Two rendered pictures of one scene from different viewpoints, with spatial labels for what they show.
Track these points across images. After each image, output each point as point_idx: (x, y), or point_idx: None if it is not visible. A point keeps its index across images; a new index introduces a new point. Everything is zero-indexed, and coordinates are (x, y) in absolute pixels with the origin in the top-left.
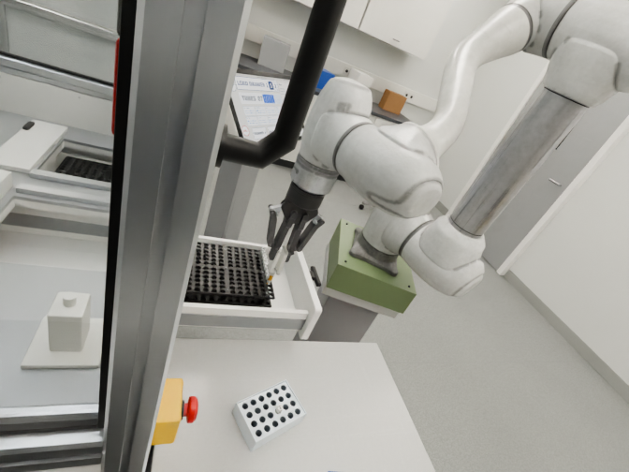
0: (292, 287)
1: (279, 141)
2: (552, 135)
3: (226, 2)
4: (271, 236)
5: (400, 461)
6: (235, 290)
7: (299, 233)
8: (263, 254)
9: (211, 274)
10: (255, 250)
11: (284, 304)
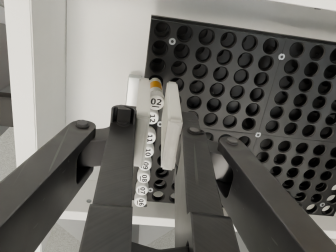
0: (62, 96)
1: None
2: None
3: None
4: (255, 171)
5: None
6: (262, 51)
7: (107, 187)
8: (144, 184)
9: (305, 109)
10: (159, 199)
11: (95, 47)
